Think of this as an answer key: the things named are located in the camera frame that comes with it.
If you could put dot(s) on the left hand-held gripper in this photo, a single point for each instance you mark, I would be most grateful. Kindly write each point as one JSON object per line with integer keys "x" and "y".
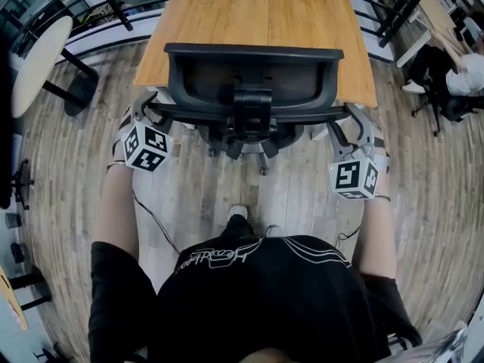
{"x": 147, "y": 146}

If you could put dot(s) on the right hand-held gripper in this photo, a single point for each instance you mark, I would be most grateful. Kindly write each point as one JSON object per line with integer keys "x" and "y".
{"x": 353, "y": 176}

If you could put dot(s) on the black office chair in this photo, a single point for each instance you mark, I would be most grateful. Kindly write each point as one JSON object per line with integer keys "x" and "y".
{"x": 249, "y": 89}

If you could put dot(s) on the person's left forearm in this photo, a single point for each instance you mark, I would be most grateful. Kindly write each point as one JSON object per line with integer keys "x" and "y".
{"x": 115, "y": 210}

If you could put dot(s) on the person's right forearm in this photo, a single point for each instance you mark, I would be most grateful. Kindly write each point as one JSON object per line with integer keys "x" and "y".
{"x": 378, "y": 236}

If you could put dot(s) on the black swivel chair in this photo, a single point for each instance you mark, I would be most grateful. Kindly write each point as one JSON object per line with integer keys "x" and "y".
{"x": 450, "y": 108}

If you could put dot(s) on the wooden desk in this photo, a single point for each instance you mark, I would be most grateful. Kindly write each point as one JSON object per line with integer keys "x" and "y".
{"x": 264, "y": 17}

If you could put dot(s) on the black chair base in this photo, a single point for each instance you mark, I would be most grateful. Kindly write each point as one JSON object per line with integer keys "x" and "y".
{"x": 22, "y": 183}

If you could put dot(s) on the round white table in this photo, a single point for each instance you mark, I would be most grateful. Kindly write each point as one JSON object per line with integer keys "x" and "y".
{"x": 39, "y": 62}

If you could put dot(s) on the person's white shoe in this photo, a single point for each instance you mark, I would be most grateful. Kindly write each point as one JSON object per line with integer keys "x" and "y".
{"x": 238, "y": 211}

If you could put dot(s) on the black metal railing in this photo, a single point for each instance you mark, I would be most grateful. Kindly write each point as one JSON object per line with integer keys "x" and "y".
{"x": 389, "y": 2}
{"x": 75, "y": 2}

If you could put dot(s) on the person's black trouser leg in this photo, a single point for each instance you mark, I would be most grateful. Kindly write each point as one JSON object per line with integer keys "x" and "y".
{"x": 239, "y": 227}

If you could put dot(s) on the light wooden table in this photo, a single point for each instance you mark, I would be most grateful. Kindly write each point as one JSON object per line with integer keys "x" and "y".
{"x": 438, "y": 17}

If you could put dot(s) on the black waste bin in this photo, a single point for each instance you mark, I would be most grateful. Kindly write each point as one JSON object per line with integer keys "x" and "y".
{"x": 13, "y": 220}

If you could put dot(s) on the person's black printed t-shirt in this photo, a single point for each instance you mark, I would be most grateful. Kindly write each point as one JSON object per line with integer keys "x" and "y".
{"x": 264, "y": 301}

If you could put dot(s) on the wooden table with black legs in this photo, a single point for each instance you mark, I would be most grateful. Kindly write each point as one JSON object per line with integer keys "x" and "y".
{"x": 11, "y": 297}

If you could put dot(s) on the silvery plastic bag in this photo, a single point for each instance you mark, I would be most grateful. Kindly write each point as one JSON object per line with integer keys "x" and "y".
{"x": 438, "y": 348}

